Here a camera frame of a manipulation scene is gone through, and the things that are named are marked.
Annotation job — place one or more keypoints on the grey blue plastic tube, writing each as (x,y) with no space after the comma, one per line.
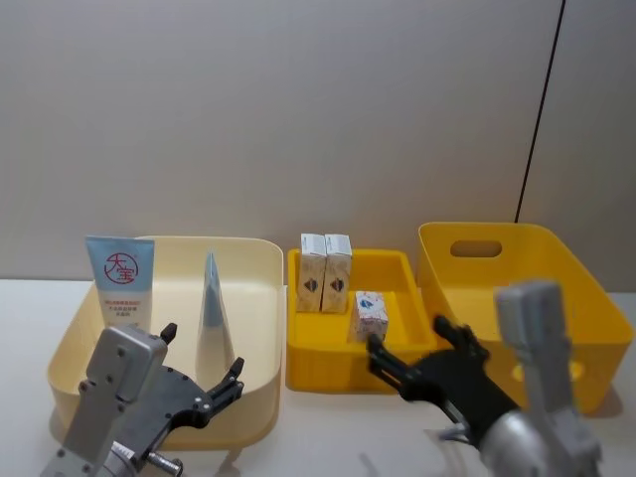
(213,323)

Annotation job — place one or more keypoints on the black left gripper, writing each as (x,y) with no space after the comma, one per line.
(169,402)

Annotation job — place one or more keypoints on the cream carton box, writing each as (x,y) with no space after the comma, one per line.
(337,278)
(309,278)

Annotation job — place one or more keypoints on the shallow yellow plastic tray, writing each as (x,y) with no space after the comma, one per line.
(323,372)

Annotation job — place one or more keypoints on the thin black wall strip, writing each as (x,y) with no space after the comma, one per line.
(540,109)

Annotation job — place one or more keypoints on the blue white tube red logo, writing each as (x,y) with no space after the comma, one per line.
(119,298)

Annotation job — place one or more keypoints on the white box blue red print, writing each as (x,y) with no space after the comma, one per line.
(370,315)

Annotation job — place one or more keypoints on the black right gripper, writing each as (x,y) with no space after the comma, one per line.
(457,382)

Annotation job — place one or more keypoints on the cream plastic bin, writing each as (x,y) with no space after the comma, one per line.
(248,278)

